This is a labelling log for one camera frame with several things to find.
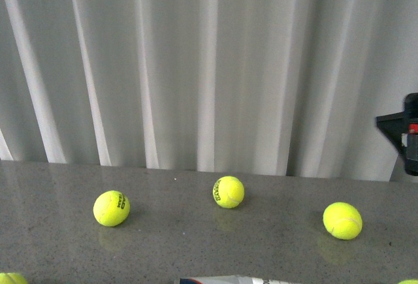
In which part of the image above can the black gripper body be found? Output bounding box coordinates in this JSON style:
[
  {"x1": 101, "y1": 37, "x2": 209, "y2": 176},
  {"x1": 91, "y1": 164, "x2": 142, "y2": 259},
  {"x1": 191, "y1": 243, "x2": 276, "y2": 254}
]
[{"x1": 401, "y1": 93, "x2": 417, "y2": 176}]

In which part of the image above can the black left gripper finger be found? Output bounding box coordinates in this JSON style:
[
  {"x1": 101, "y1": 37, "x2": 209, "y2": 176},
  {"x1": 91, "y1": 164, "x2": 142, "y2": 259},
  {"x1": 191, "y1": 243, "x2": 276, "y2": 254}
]
[{"x1": 376, "y1": 112, "x2": 406, "y2": 153}]

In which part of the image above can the Wilson tennis ball can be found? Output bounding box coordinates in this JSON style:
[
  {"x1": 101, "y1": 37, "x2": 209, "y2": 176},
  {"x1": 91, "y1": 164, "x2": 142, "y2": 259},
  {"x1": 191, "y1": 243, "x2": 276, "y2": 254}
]
[{"x1": 174, "y1": 275, "x2": 293, "y2": 284}]

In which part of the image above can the plain yellow tennis ball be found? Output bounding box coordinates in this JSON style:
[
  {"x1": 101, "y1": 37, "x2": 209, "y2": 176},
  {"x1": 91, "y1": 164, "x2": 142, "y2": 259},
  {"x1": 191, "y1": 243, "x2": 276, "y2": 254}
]
[{"x1": 323, "y1": 202, "x2": 363, "y2": 240}]

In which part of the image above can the yellow tennis ball far right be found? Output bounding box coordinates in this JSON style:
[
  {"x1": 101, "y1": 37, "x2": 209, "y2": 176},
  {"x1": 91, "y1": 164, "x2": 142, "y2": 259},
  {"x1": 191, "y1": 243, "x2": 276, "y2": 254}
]
[{"x1": 398, "y1": 279, "x2": 418, "y2": 284}]

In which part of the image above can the Roland Garros tennis ball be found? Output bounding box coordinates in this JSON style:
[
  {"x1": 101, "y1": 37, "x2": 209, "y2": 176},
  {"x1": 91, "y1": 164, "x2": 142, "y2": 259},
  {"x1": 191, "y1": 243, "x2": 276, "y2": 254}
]
[{"x1": 212, "y1": 176, "x2": 245, "y2": 209}]

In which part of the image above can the Head Team tennis ball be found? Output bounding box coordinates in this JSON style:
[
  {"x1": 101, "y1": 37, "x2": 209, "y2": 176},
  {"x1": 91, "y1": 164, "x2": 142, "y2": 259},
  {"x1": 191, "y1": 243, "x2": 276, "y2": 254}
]
[{"x1": 93, "y1": 191, "x2": 130, "y2": 227}]

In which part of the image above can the Wilson 3 tennis ball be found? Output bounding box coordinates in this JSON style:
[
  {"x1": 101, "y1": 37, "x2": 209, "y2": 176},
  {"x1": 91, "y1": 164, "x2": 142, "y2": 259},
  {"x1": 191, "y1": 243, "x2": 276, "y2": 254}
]
[{"x1": 0, "y1": 272, "x2": 28, "y2": 284}]

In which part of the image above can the white pleated curtain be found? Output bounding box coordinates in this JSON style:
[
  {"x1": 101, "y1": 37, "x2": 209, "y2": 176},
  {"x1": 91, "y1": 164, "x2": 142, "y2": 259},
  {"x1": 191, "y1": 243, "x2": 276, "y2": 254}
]
[{"x1": 1, "y1": 0, "x2": 417, "y2": 181}]

